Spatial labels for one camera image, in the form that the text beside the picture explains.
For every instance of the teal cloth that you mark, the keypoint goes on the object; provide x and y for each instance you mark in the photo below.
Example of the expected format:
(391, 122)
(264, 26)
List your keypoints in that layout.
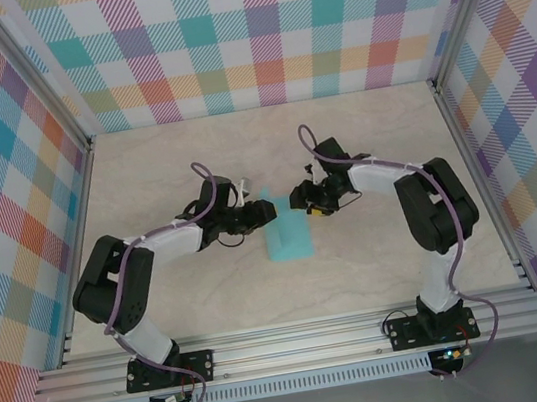
(290, 243)

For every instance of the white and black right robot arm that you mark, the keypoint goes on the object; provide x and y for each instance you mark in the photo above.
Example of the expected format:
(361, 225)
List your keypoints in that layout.
(421, 208)

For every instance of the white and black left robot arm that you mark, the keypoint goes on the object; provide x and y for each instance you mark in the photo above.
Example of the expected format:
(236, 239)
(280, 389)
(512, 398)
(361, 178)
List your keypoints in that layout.
(155, 341)

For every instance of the circuit board with lit LED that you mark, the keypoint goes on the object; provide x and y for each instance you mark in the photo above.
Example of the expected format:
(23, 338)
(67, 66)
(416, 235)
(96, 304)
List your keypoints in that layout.
(450, 355)

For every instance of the aluminium crossbar rail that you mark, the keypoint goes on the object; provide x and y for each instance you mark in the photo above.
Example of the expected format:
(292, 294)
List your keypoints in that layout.
(295, 346)

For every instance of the aluminium side rail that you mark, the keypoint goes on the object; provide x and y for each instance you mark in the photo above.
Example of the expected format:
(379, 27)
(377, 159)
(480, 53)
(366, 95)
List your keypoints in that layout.
(78, 239)
(479, 179)

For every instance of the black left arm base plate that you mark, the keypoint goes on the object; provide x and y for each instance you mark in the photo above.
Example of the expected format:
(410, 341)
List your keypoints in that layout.
(202, 365)

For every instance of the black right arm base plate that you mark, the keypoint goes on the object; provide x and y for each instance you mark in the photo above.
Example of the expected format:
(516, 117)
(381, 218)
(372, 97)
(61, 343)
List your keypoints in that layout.
(402, 337)

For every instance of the aluminium frame post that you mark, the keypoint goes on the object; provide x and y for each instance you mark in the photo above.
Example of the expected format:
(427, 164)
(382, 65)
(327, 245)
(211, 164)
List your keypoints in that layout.
(459, 5)
(35, 69)

